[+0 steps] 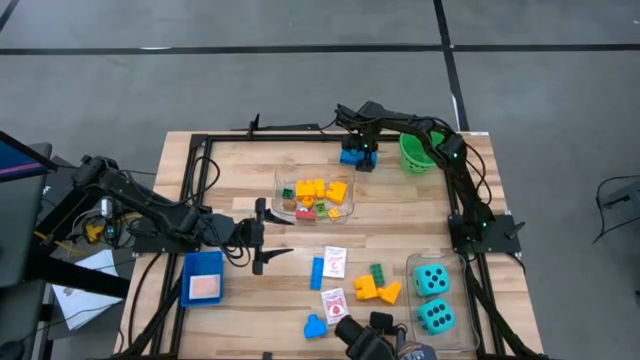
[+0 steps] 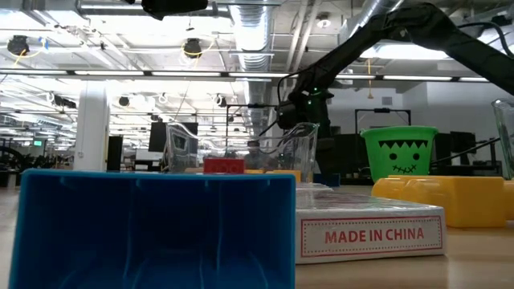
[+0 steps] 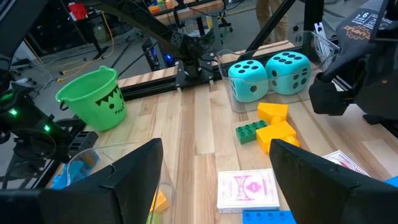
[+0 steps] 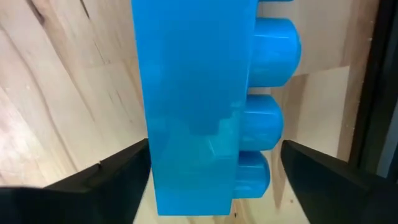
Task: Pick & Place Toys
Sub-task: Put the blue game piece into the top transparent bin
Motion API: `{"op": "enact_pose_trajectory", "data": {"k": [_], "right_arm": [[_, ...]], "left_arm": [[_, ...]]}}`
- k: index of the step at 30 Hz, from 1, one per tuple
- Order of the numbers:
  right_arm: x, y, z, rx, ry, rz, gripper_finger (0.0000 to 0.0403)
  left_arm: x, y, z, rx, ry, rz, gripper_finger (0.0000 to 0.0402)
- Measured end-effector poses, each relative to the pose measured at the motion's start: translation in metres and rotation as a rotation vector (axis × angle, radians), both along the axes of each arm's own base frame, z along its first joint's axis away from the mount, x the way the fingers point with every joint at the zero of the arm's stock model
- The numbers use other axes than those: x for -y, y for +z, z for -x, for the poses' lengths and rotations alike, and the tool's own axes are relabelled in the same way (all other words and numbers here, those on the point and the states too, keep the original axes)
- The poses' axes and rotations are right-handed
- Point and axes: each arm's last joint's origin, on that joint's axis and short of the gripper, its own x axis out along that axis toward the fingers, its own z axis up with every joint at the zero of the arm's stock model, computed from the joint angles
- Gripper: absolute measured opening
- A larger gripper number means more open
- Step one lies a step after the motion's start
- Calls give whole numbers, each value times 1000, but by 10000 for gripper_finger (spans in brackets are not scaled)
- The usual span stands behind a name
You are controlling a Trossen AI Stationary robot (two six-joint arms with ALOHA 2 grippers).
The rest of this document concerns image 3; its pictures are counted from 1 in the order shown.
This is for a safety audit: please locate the black panel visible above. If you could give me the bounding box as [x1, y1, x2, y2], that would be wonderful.
[0, 0, 50, 63]

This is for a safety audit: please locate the red box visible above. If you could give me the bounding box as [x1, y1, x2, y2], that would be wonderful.
[67, 2, 88, 21]

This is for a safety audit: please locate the person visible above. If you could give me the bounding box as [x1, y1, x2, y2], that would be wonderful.
[256, 0, 289, 43]

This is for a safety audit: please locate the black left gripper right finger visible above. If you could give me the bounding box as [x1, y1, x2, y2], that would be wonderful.
[269, 139, 398, 224]

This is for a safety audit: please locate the yellow wedge block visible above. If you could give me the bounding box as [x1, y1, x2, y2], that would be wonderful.
[257, 101, 289, 125]

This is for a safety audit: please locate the yellow cable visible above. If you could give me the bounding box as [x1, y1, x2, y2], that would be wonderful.
[57, 11, 116, 83]

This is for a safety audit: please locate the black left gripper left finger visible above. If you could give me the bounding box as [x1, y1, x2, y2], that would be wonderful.
[0, 138, 164, 224]

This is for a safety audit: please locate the teal foam die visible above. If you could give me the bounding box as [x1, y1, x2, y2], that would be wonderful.
[265, 51, 312, 96]
[228, 59, 269, 103]

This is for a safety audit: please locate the large yellow notched block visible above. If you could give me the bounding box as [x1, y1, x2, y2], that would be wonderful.
[255, 120, 301, 155]

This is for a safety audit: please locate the black device with blue lights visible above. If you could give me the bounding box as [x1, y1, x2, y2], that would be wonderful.
[141, 37, 175, 73]

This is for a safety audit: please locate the yellow square toy brick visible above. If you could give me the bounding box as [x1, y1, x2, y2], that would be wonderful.
[149, 189, 170, 215]

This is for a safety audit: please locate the long blue brick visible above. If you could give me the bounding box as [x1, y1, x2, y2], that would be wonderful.
[241, 210, 298, 224]

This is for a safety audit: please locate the clear plastic bin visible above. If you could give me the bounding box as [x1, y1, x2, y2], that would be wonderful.
[216, 30, 341, 113]
[49, 141, 177, 224]

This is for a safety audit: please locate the wooden table with toys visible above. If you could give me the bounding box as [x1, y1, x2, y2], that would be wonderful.
[148, 0, 225, 23]

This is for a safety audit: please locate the green monster-face bucket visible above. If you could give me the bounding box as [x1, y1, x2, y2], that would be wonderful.
[55, 65, 127, 132]

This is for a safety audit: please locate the card deck with red print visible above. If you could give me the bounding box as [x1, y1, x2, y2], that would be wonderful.
[322, 149, 371, 177]

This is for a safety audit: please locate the black device with green lights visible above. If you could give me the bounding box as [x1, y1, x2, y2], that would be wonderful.
[0, 82, 100, 190]

